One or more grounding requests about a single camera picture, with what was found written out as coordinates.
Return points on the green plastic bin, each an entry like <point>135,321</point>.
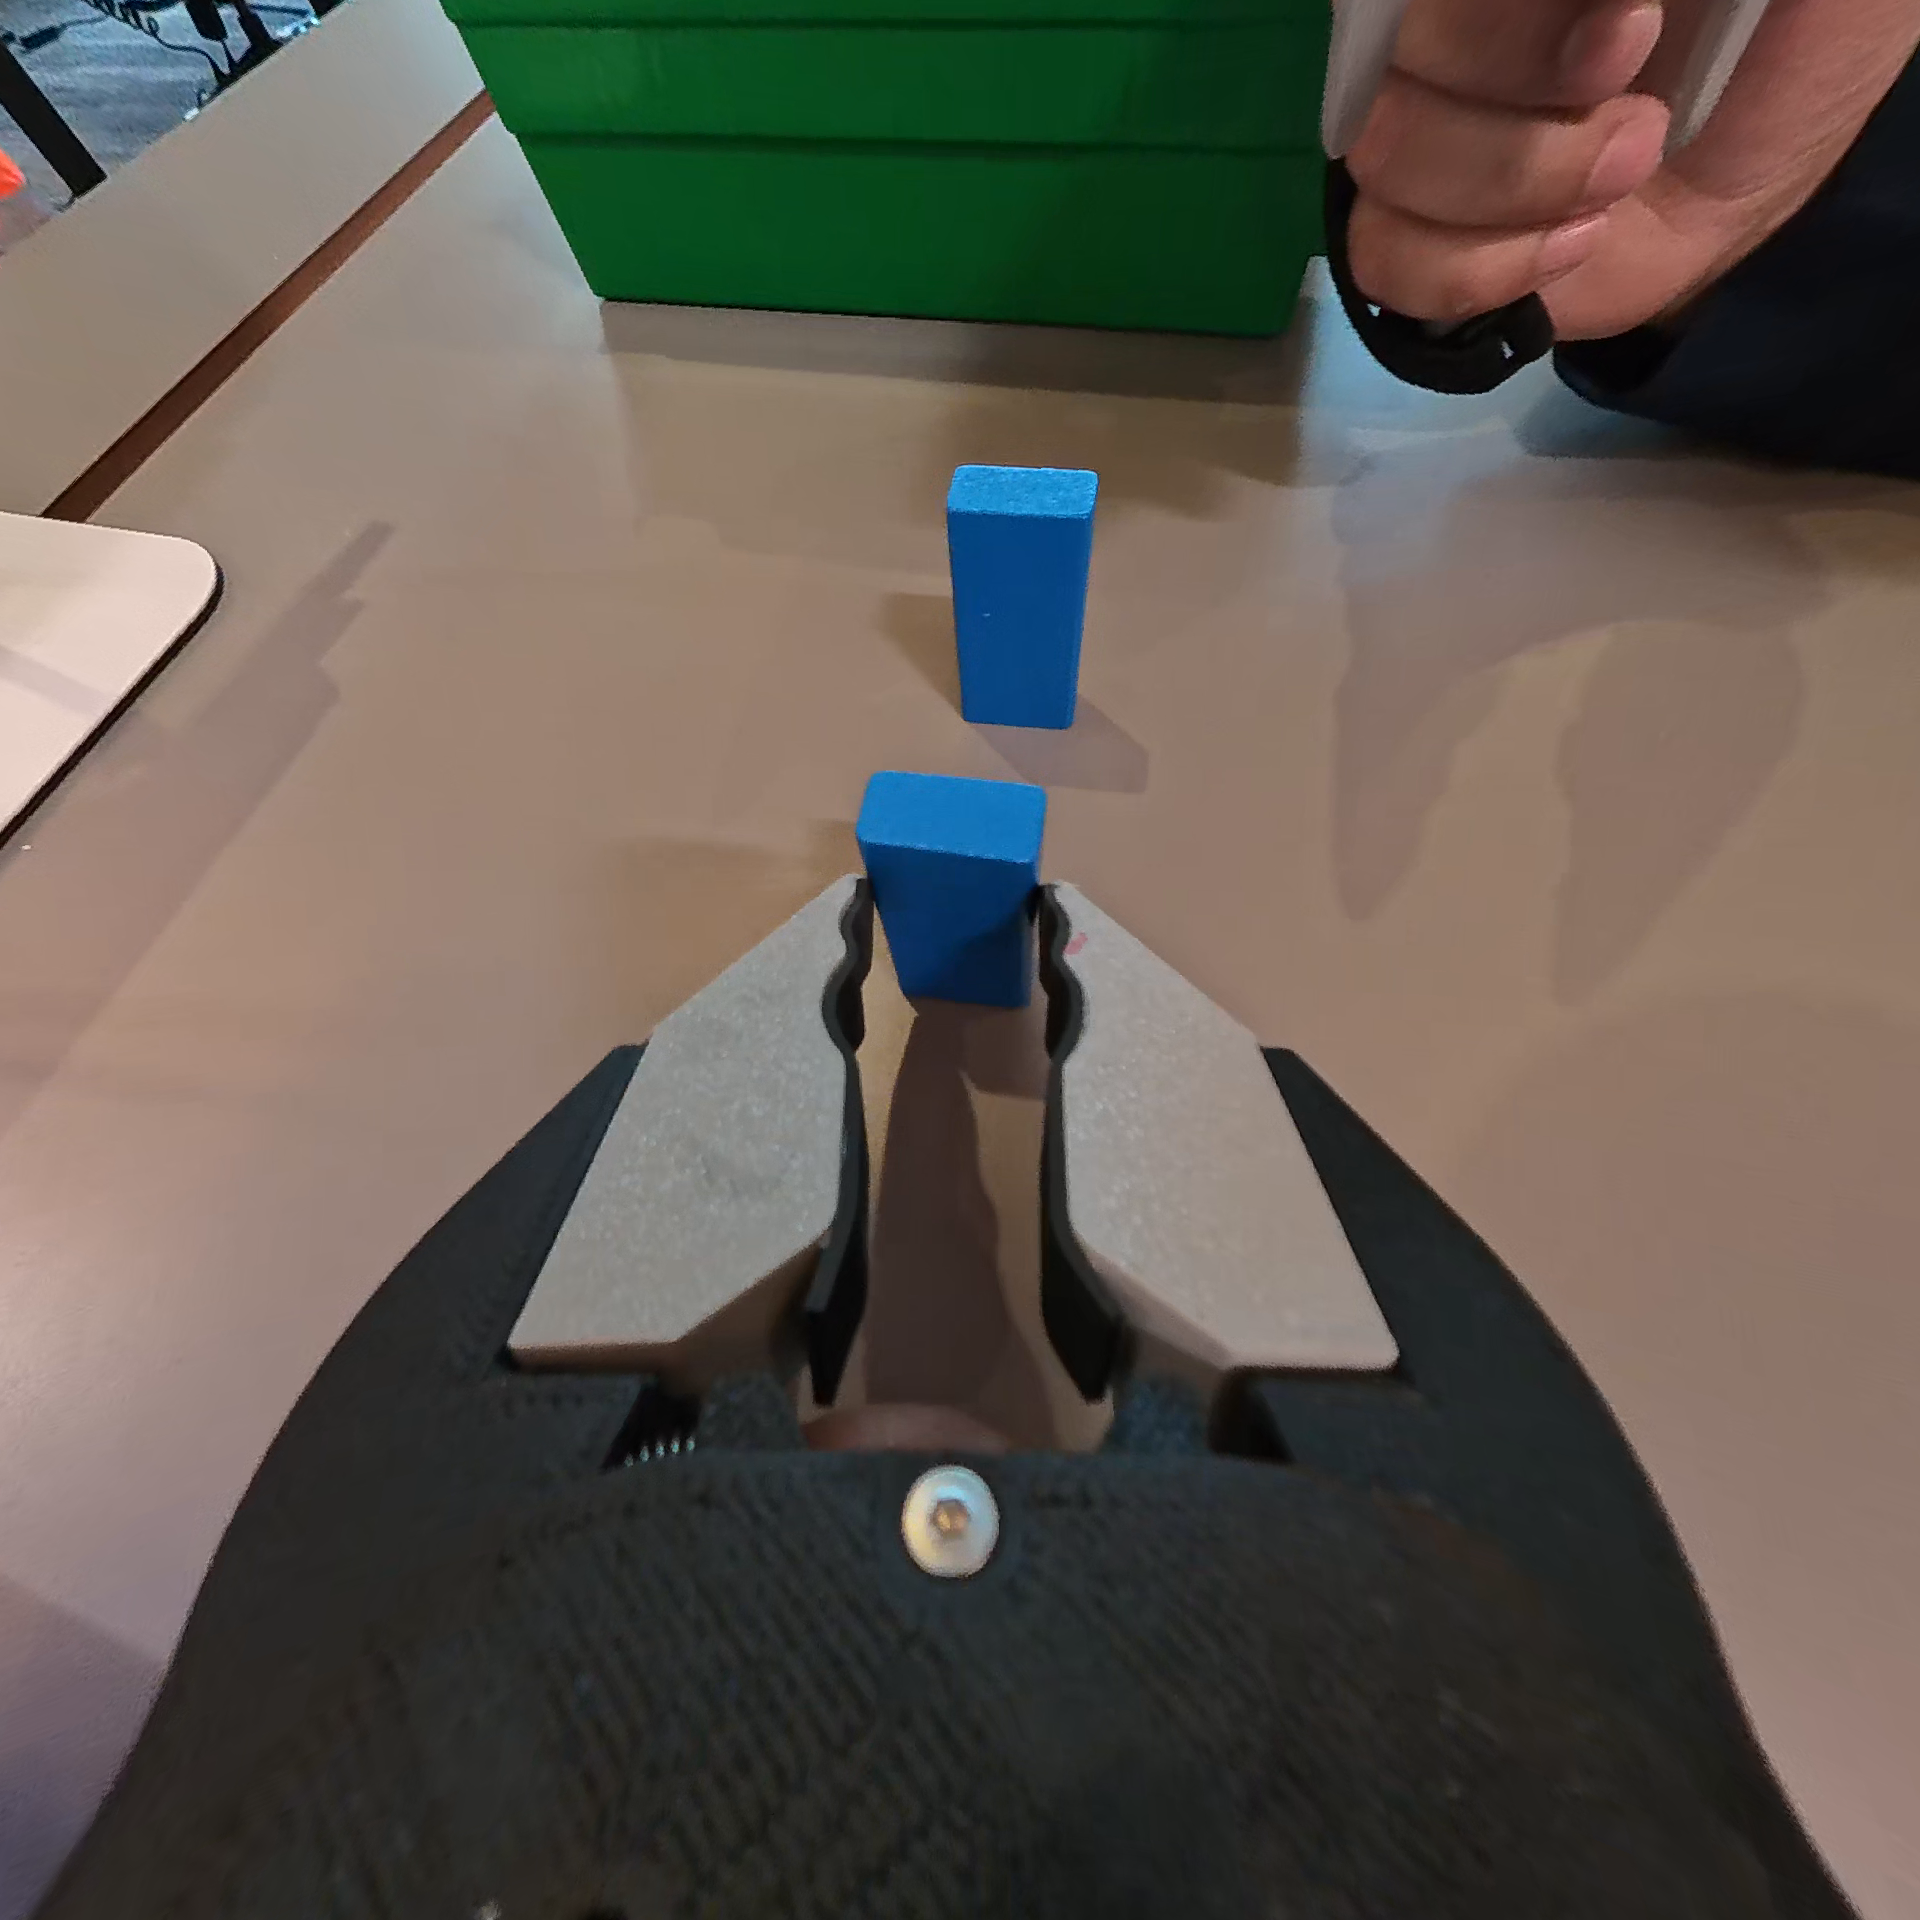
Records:
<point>901,182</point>

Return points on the person's right forearm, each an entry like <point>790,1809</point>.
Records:
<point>1800,374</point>

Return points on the black table leg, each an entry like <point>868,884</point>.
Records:
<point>55,122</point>

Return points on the white document stand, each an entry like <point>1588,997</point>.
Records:
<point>75,645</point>

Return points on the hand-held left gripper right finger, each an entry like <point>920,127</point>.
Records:
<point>1216,1200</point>

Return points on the person's right hand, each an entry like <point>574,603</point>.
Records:
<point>1558,151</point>

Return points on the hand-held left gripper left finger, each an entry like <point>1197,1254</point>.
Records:
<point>707,1171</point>

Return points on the blue rectangular wooden block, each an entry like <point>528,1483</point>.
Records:
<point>960,917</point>
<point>1022,617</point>

